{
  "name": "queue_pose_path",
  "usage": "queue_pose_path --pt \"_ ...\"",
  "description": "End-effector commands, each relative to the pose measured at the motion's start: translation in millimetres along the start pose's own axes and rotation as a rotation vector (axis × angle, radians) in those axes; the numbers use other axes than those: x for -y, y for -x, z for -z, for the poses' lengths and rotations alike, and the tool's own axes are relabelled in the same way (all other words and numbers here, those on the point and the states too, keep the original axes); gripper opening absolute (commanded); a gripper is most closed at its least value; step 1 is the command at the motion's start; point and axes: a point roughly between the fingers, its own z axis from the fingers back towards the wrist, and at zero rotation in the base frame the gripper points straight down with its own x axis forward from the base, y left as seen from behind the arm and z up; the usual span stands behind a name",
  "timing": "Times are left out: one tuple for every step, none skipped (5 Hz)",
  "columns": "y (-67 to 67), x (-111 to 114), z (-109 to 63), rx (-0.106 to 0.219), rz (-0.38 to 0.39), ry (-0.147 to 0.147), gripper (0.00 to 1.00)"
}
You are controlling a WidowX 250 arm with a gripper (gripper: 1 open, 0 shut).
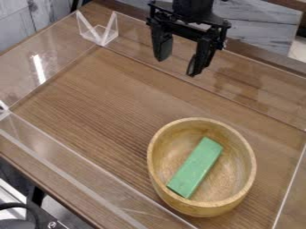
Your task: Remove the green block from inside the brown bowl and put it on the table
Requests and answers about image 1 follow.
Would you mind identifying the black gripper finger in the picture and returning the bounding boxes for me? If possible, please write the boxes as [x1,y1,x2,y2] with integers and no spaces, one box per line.
[152,25,174,62]
[188,38,217,77]

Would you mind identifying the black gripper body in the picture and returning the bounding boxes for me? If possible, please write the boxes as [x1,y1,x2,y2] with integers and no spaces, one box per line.
[148,0,233,50]

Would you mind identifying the green rectangular block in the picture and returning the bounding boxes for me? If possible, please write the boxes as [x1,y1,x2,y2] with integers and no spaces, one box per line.
[166,137,224,199]

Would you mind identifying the brown wooden bowl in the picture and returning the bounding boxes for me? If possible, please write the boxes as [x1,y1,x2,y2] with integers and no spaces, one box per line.
[148,117,257,217]

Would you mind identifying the clear acrylic tray walls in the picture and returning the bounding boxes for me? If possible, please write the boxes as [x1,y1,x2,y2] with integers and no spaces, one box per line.
[0,14,306,229]

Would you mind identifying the clear acrylic corner bracket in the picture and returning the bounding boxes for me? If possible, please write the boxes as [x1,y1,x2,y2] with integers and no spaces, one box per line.
[75,11,119,47]

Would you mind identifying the black cable under table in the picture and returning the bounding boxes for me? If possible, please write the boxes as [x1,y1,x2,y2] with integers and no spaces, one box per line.
[0,202,42,229]

